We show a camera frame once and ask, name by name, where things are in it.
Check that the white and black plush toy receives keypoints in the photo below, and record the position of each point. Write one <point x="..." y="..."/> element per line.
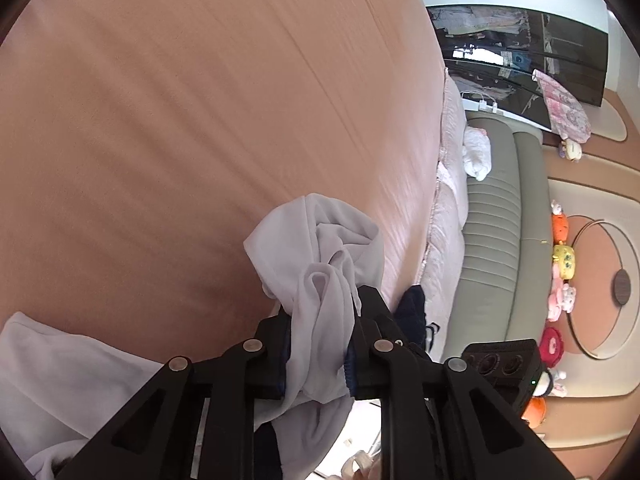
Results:
<point x="552" y="382"/>

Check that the grey padded headboard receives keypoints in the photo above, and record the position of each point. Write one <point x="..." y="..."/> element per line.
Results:
<point x="495" y="240"/>

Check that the red plush toy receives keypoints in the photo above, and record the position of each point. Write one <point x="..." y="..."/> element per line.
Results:
<point x="551" y="345"/>

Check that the yellow plush toy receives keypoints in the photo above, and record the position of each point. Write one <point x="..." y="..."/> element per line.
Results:
<point x="564" y="260"/>

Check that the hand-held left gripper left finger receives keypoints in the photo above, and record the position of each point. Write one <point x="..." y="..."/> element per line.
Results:
<point x="272" y="355"/>

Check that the plain white garment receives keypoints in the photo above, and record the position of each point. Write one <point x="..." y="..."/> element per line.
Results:
<point x="320" y="240"/>

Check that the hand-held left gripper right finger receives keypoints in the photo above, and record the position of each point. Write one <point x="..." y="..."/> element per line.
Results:
<point x="365" y="360"/>

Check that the glass door wardrobe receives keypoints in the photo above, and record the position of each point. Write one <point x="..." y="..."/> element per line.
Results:
<point x="550" y="40"/>

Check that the navy shorts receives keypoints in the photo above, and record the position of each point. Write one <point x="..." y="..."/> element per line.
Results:
<point x="412" y="310"/>

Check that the pink and white plush toy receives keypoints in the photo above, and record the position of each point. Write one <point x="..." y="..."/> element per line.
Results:
<point x="560" y="300"/>

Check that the pink bed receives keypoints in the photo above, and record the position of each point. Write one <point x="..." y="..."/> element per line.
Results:
<point x="200" y="110"/>

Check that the beige plush toy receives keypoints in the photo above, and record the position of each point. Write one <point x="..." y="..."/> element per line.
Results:
<point x="570" y="149"/>

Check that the pink checked pillow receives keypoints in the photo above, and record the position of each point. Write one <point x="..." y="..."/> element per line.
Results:
<point x="452" y="120"/>
<point x="445" y="240"/>

